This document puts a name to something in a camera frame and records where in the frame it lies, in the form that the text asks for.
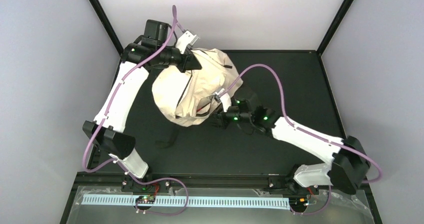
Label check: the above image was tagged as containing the cream canvas backpack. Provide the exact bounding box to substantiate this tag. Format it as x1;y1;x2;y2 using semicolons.
151;47;244;149

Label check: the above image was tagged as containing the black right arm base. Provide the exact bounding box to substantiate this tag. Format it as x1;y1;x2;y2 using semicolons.
263;174;319;196

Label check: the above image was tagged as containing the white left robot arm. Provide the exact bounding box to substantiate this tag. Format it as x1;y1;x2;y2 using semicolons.
82;19;201;179

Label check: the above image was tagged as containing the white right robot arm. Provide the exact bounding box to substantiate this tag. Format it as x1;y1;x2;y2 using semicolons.
210;99;371;195

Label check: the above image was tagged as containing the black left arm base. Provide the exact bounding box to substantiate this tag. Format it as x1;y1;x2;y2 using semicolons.
120;175;169;195

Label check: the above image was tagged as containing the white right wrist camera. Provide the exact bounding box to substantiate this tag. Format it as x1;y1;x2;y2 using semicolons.
214;88;232;113

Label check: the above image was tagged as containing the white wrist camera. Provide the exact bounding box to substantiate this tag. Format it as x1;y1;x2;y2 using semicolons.
175;30;200;54
214;88;232;113

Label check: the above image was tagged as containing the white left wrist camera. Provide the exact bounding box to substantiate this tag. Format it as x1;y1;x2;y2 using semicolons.
175;30;200;54

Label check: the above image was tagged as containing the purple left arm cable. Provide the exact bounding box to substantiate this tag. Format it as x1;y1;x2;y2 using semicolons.
82;5;190;217

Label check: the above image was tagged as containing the light blue slotted cable duct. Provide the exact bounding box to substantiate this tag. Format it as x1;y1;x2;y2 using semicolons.
79;194;290;210

